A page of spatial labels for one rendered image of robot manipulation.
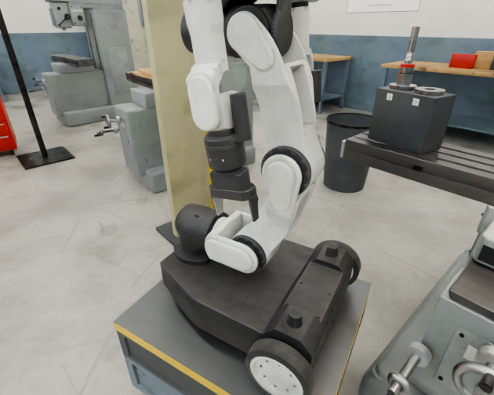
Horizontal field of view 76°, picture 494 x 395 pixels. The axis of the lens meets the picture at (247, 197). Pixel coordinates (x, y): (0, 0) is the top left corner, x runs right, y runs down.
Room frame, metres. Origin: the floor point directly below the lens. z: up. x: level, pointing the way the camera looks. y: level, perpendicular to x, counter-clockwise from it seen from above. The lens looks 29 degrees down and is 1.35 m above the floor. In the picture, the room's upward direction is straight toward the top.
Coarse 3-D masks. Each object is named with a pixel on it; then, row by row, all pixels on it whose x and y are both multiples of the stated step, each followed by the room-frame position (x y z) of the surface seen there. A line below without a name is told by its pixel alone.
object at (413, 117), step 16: (384, 96) 1.15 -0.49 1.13; (400, 96) 1.10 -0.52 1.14; (416, 96) 1.05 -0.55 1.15; (432, 96) 1.02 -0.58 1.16; (448, 96) 1.03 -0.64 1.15; (384, 112) 1.14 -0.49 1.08; (400, 112) 1.08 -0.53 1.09; (416, 112) 1.03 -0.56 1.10; (432, 112) 0.99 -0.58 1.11; (448, 112) 1.04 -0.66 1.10; (384, 128) 1.13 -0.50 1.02; (400, 128) 1.07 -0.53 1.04; (416, 128) 1.02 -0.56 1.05; (432, 128) 1.01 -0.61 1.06; (400, 144) 1.06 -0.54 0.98; (416, 144) 1.01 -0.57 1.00; (432, 144) 1.02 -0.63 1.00
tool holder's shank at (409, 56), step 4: (412, 28) 1.16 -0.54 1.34; (416, 28) 1.15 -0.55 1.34; (412, 32) 1.15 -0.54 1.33; (416, 32) 1.15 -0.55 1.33; (412, 36) 1.15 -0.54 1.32; (416, 36) 1.15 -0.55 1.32; (412, 40) 1.15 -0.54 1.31; (416, 40) 1.15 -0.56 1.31; (412, 44) 1.15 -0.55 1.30; (408, 48) 1.16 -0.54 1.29; (412, 48) 1.15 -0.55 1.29; (408, 52) 1.16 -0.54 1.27; (412, 52) 1.15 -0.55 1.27; (408, 56) 1.15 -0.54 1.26; (412, 56) 1.15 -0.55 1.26; (408, 60) 1.15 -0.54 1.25; (412, 60) 1.15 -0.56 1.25
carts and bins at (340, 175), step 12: (336, 120) 2.94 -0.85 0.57; (348, 120) 2.96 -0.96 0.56; (360, 120) 2.92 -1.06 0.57; (336, 132) 2.59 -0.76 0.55; (348, 132) 2.53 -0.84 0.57; (360, 132) 2.51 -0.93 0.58; (336, 144) 2.59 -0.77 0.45; (336, 156) 2.59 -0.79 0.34; (324, 168) 2.77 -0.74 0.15; (336, 168) 2.58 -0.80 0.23; (348, 168) 2.54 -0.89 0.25; (360, 168) 2.54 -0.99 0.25; (324, 180) 2.73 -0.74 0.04; (336, 180) 2.58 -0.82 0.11; (348, 180) 2.54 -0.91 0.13; (360, 180) 2.56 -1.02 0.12; (348, 192) 2.55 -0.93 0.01
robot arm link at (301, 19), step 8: (304, 0) 1.02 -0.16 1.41; (312, 0) 1.06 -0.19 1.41; (296, 8) 1.03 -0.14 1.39; (304, 8) 1.04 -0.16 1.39; (296, 16) 1.03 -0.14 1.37; (304, 16) 1.04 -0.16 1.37; (296, 24) 1.03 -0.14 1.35; (304, 24) 1.04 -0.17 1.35; (296, 32) 1.04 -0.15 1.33; (304, 32) 1.04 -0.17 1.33; (304, 40) 1.04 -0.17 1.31
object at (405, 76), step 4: (400, 68) 1.16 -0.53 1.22; (404, 68) 1.14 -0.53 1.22; (408, 68) 1.14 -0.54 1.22; (412, 68) 1.14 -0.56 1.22; (400, 72) 1.15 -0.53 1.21; (404, 72) 1.14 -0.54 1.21; (408, 72) 1.14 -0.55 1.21; (412, 72) 1.14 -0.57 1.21; (400, 76) 1.15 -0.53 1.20; (404, 76) 1.14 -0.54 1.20; (408, 76) 1.14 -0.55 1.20; (400, 80) 1.15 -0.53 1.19; (404, 80) 1.14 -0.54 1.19; (408, 80) 1.14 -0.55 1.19; (396, 84) 1.16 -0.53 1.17; (400, 84) 1.15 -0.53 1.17; (404, 84) 1.14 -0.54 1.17; (408, 84) 1.14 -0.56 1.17
